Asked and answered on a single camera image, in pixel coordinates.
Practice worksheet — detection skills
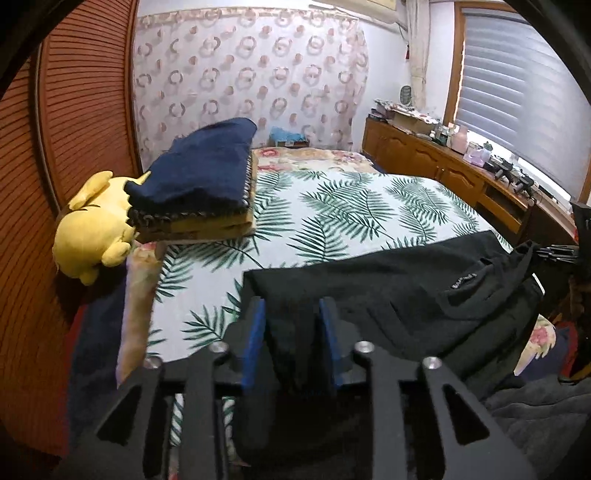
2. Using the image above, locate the wooden sideboard cabinet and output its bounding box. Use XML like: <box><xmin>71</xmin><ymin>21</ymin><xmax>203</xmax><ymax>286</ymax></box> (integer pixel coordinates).
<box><xmin>362</xmin><ymin>117</ymin><xmax>576</xmax><ymax>245</ymax></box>

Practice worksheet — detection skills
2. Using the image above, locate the circle patterned curtain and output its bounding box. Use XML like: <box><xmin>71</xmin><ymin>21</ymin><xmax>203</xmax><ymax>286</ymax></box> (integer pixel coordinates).
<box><xmin>133</xmin><ymin>7</ymin><xmax>369</xmax><ymax>167</ymax></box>

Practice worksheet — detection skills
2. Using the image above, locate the grey zebra window blind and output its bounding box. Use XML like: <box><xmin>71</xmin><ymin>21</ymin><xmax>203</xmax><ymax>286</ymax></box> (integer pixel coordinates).
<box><xmin>456</xmin><ymin>7</ymin><xmax>590</xmax><ymax>197</ymax></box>

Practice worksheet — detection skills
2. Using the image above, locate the tied beige curtain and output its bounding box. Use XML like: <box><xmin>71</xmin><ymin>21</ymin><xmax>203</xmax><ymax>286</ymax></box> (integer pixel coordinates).
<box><xmin>406</xmin><ymin>0</ymin><xmax>431</xmax><ymax>111</ymax></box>

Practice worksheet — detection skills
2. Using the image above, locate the small round fan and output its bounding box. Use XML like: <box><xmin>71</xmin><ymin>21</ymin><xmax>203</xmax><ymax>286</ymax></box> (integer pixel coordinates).
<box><xmin>399</xmin><ymin>85</ymin><xmax>413</xmax><ymax>107</ymax></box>

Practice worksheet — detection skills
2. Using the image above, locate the spare black gripper on sideboard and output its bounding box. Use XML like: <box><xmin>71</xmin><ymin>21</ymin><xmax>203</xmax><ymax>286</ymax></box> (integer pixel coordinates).
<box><xmin>484</xmin><ymin>156</ymin><xmax>535</xmax><ymax>199</ymax></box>

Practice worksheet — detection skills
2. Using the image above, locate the box with blue cloth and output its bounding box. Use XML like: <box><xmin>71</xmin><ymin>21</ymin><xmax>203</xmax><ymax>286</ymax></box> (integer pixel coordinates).
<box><xmin>269</xmin><ymin>127</ymin><xmax>310</xmax><ymax>149</ymax></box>

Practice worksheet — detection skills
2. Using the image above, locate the yellow plush toy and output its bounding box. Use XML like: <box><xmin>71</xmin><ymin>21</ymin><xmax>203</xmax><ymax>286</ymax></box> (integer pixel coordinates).
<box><xmin>52</xmin><ymin>171</ymin><xmax>149</xmax><ymax>286</ymax></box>

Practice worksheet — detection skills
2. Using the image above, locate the black printed t-shirt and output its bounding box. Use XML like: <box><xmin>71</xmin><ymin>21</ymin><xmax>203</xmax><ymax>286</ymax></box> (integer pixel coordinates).
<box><xmin>232</xmin><ymin>231</ymin><xmax>543</xmax><ymax>466</ymax></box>

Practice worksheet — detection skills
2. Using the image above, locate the floral blanket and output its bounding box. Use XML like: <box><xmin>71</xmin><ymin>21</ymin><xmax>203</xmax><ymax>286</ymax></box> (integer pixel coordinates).
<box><xmin>252</xmin><ymin>147</ymin><xmax>377</xmax><ymax>173</ymax></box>

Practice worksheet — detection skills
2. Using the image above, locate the yellow patterned folded garment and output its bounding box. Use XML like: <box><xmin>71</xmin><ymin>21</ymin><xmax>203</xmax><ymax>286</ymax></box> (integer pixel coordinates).
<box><xmin>127</xmin><ymin>151</ymin><xmax>259</xmax><ymax>243</ymax></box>

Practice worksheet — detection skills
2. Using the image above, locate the wooden louvered wardrobe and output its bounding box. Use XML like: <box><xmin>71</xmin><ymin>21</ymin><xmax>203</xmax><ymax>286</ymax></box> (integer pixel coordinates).
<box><xmin>1</xmin><ymin>1</ymin><xmax>140</xmax><ymax>456</ymax></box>

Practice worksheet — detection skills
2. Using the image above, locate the cardboard box on sideboard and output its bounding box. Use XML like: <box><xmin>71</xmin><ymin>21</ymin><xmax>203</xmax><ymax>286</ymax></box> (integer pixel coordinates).
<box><xmin>388</xmin><ymin>110</ymin><xmax>438</xmax><ymax>135</ymax></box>

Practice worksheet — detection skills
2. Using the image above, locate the palm leaf bedsheet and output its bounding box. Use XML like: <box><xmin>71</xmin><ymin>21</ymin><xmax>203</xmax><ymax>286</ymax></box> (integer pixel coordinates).
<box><xmin>147</xmin><ymin>170</ymin><xmax>510</xmax><ymax>361</ymax></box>

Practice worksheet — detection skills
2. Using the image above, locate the purple plastic container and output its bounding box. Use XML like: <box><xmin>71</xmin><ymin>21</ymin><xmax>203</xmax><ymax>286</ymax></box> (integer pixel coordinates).
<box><xmin>464</xmin><ymin>142</ymin><xmax>493</xmax><ymax>167</ymax></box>

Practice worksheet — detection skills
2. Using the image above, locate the navy folded garment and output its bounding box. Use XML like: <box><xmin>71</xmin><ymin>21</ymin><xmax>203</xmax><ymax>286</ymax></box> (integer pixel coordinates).
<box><xmin>124</xmin><ymin>118</ymin><xmax>257</xmax><ymax>214</ymax></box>

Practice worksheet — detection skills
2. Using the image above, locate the pink bottle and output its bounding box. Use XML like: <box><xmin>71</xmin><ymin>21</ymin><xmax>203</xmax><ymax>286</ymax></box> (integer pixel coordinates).
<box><xmin>451</xmin><ymin>125</ymin><xmax>469</xmax><ymax>155</ymax></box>

